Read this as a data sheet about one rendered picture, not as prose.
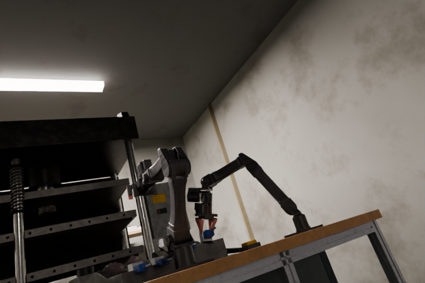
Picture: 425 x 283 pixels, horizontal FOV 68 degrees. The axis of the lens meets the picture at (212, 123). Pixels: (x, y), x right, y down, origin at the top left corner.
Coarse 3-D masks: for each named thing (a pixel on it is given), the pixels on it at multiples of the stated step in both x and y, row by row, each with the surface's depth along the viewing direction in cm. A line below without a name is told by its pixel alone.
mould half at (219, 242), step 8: (216, 240) 156; (200, 248) 151; (208, 248) 153; (216, 248) 154; (224, 248) 156; (152, 256) 174; (168, 256) 154; (200, 256) 149; (208, 256) 151; (216, 256) 152; (224, 256) 154; (176, 264) 145
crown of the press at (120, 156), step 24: (48, 120) 221; (72, 120) 229; (96, 120) 237; (120, 120) 245; (0, 144) 201; (24, 144) 207; (48, 144) 213; (72, 144) 222; (96, 144) 233; (120, 144) 245; (0, 168) 224; (24, 168) 235; (48, 168) 236; (72, 168) 261; (96, 168) 276; (120, 168) 293
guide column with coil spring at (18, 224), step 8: (16, 160) 205; (16, 176) 201; (16, 192) 196; (16, 216) 190; (16, 224) 188; (16, 232) 187; (24, 232) 190; (16, 240) 185; (24, 240) 188; (16, 248) 183; (24, 248) 185; (16, 256) 181; (24, 256) 183; (16, 264) 180; (24, 264) 181; (16, 272) 178; (24, 272) 179; (16, 280) 176; (24, 280) 178
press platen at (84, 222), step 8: (104, 216) 216; (112, 216) 218; (120, 216) 221; (128, 216) 223; (136, 216) 226; (56, 224) 201; (64, 224) 203; (72, 224) 205; (80, 224) 207; (88, 224) 209; (96, 224) 213; (32, 232) 194; (40, 232) 196; (48, 232) 197; (56, 232) 201; (120, 232) 270; (0, 240) 185; (8, 240) 187
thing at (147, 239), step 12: (132, 144) 244; (132, 156) 239; (132, 168) 235; (132, 180) 232; (120, 204) 285; (144, 204) 226; (144, 216) 221; (144, 228) 217; (120, 240) 273; (144, 240) 215
